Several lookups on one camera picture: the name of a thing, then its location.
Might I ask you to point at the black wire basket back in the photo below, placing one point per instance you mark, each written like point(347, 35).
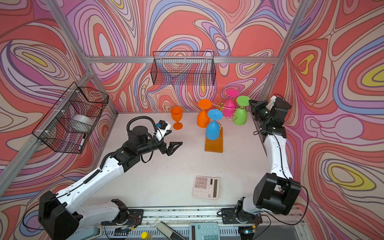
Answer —
point(183, 68)

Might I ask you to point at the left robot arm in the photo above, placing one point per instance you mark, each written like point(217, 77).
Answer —
point(63, 213)

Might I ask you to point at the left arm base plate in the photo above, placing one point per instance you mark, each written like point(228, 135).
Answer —
point(132, 218)

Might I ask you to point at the gold wire rack wooden base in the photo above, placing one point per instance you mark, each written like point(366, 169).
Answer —
point(217, 146)

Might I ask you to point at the magenta wine glass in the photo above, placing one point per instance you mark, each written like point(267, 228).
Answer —
point(229, 106)

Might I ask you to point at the marker pen in basket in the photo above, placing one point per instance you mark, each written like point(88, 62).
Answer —
point(82, 143)

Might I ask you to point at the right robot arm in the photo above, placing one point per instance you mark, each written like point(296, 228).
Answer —
point(277, 191)

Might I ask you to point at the silver tape roll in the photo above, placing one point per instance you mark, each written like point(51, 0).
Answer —
point(82, 119)

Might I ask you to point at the blue wine glass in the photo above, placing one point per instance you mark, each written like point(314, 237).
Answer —
point(213, 128)

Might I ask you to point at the black wire basket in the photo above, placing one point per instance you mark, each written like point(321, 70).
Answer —
point(183, 68)
point(63, 135)

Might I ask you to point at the orange wine glass front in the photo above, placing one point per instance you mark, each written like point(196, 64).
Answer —
point(177, 114)

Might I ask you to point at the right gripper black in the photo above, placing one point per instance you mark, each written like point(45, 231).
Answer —
point(255, 106)

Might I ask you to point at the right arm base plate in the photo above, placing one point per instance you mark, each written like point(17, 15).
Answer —
point(230, 216)

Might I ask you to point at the black wire basket left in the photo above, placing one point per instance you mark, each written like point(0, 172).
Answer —
point(63, 135)

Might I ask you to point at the orange wine glass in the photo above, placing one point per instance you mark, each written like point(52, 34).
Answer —
point(177, 114)
point(203, 119)

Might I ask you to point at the teal calculator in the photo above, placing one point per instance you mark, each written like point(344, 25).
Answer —
point(204, 231)

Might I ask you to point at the black phone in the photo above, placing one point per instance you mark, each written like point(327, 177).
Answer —
point(169, 232)

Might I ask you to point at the pink calculator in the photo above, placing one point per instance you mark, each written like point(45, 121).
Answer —
point(206, 187)

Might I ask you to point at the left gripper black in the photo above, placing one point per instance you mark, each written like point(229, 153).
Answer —
point(169, 151)

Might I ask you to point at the orange wine glass rear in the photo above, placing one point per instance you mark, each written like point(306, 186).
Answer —
point(203, 119)

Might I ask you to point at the green wine glass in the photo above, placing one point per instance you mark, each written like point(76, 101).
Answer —
point(240, 117)

